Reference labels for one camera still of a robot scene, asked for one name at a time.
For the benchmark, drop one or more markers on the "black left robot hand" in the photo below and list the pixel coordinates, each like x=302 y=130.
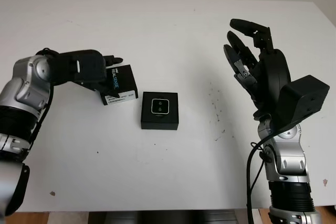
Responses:
x=89 y=66

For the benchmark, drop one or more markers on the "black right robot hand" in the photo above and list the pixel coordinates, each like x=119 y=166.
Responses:
x=273 y=72

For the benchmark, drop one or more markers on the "black RealSense box lid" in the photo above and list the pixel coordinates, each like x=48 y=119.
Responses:
x=123 y=79

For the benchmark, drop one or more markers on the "small silver camera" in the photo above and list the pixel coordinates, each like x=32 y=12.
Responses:
x=159 y=107

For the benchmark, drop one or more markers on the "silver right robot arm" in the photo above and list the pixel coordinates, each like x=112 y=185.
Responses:
x=288 y=161

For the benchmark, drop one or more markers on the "dark robot torso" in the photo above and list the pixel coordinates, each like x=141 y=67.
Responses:
x=170 y=217

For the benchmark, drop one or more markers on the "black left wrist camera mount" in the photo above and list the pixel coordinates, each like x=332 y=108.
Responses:
x=89 y=85

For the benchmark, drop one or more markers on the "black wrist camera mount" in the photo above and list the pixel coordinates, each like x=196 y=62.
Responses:
x=89 y=85
x=302 y=100

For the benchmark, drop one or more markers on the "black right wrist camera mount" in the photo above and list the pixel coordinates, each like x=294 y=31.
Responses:
x=302 y=100

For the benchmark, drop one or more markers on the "black camera box base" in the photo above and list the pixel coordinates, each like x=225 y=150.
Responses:
x=160 y=125

